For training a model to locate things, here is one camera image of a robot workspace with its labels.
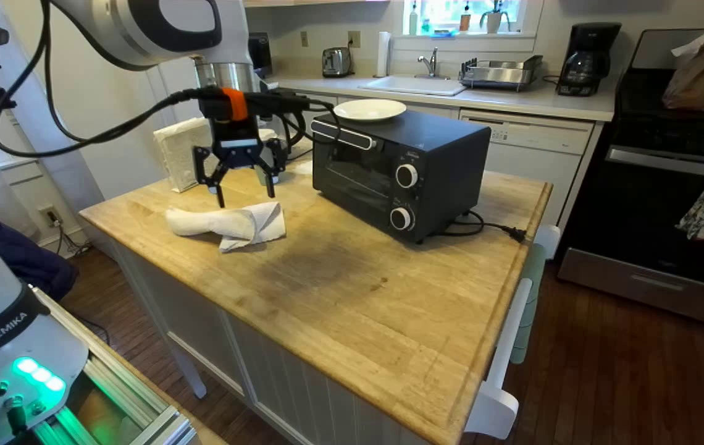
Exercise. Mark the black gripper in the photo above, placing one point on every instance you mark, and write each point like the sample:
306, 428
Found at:
235, 142

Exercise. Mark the white cloth towel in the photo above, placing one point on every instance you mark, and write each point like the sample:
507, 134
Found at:
235, 229

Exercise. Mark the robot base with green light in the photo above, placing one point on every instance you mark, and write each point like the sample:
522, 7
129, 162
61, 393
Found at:
60, 387

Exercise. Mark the white round plate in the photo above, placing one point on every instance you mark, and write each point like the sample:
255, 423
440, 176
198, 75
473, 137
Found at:
368, 110

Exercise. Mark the black toaster oven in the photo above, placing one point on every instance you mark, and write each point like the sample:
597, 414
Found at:
407, 176

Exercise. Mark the paper towel roll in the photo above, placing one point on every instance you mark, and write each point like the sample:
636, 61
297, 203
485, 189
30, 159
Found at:
380, 56

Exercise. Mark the white towel bar on island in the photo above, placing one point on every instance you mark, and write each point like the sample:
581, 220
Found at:
495, 409

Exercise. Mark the white napkin holder with napkins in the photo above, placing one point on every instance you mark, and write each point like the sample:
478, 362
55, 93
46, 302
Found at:
174, 152

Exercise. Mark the black microwave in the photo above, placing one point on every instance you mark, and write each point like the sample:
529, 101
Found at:
259, 52

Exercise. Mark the silver toaster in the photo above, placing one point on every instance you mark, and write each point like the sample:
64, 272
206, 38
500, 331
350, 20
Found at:
335, 62

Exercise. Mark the white kitchen sink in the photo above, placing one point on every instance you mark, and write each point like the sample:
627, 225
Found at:
412, 85

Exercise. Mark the chrome faucet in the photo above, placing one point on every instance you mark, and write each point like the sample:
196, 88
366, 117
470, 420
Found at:
429, 62

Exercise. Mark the green soap bottle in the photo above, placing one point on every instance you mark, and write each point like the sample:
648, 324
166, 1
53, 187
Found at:
412, 17

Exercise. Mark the orange soap bottle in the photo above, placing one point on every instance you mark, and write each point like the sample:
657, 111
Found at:
465, 17

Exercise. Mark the black coffee maker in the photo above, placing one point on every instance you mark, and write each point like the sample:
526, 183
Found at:
585, 57

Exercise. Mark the black kitchen stove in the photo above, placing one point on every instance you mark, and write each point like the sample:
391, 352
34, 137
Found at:
631, 229

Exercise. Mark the brown paper bag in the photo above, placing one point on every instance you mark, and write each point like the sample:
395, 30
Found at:
684, 88

